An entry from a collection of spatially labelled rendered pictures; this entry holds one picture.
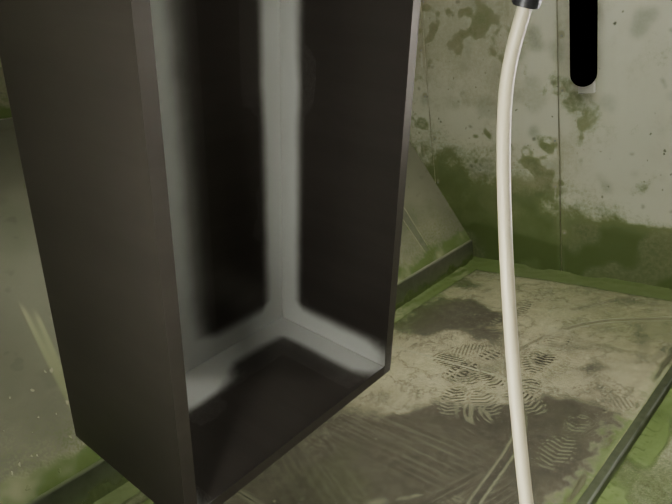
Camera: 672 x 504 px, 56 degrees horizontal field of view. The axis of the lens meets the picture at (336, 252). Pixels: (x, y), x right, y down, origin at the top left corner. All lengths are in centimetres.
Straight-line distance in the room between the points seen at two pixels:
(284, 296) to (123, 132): 91
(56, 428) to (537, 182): 214
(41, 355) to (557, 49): 221
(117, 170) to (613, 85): 221
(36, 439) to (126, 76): 134
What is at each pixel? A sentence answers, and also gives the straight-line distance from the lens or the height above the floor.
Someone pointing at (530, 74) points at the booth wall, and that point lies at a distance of 290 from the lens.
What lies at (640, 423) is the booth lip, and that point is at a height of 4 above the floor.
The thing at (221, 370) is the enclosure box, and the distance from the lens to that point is 152.
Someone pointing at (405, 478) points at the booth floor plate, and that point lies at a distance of 186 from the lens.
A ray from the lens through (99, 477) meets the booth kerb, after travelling 202.
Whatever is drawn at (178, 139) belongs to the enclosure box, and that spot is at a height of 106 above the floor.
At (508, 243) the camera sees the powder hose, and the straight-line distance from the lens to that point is 75.
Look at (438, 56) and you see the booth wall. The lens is 312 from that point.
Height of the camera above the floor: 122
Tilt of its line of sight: 19 degrees down
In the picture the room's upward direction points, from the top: 8 degrees counter-clockwise
